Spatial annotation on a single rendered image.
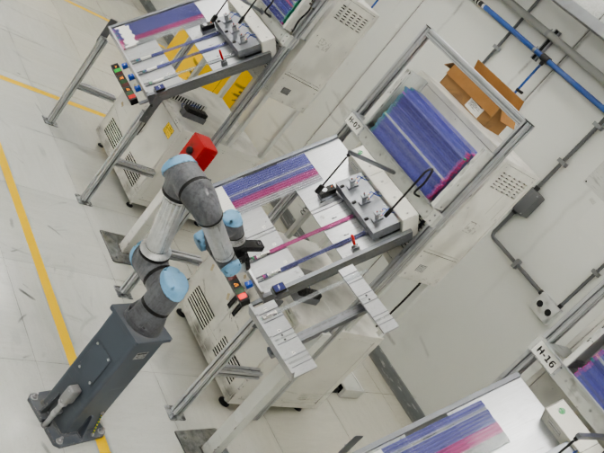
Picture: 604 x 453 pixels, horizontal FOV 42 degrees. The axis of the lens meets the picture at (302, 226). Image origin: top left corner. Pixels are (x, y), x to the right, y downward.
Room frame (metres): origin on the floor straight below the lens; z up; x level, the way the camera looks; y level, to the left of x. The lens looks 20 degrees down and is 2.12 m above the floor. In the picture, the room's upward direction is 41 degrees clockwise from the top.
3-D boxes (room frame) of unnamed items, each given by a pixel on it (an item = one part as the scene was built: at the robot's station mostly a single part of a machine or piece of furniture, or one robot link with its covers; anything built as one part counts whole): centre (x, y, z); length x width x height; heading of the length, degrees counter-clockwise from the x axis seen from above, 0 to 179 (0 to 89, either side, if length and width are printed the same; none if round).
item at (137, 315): (2.43, 0.21, 0.60); 0.15 x 0.15 x 0.10
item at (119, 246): (3.70, 0.64, 0.39); 0.24 x 0.24 x 0.78; 51
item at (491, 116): (3.77, -0.28, 1.82); 0.68 x 0.30 x 0.20; 51
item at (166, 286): (2.44, 0.22, 0.72); 0.13 x 0.12 x 0.14; 59
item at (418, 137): (3.47, -0.18, 1.52); 0.51 x 0.13 x 0.27; 51
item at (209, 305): (3.60, -0.21, 0.31); 0.70 x 0.65 x 0.62; 51
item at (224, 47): (4.37, 1.02, 0.66); 1.01 x 0.73 x 1.31; 141
